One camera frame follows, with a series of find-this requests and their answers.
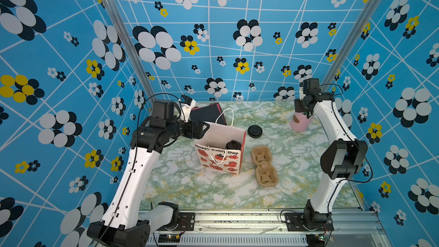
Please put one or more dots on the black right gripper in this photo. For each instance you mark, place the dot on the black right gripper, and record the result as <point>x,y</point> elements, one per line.
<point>297,109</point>

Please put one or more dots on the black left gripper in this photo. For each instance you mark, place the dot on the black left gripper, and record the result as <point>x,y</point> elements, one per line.
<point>200,131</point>

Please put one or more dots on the red white paper gift bag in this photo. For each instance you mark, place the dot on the red white paper gift bag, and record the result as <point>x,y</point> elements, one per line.
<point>211,148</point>

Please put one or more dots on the white paper coffee cup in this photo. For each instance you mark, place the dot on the white paper coffee cup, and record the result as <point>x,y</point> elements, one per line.
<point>233,145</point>

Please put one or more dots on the black plastic cup lids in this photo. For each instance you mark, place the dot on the black plastic cup lids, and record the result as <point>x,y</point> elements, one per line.
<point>255,131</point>

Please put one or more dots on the brown pulp cup carrier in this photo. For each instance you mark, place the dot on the brown pulp cup carrier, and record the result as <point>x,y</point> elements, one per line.
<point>266,174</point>

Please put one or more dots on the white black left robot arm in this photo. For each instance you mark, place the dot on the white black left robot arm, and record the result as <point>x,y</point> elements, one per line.
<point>120,226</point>

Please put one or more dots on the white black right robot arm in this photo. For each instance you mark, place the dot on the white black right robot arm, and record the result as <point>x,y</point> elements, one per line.
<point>341,160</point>

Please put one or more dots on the pink cup straw holder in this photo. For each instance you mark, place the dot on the pink cup straw holder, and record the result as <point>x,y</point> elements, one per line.
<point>300,122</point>

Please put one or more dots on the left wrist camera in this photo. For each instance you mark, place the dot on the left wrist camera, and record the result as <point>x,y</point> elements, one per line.
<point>186,104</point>

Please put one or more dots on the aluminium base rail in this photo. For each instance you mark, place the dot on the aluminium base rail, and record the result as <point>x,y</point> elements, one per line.
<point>254,228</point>

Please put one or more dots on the right aluminium corner post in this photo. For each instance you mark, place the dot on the right aluminium corner post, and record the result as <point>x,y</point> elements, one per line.
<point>364,17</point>

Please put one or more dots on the aluminium corner post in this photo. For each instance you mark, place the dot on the aluminium corner post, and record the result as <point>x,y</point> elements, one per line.
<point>123,33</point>
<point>364,17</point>

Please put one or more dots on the left aluminium corner post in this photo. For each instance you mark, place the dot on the left aluminium corner post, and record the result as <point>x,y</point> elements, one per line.
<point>123,33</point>

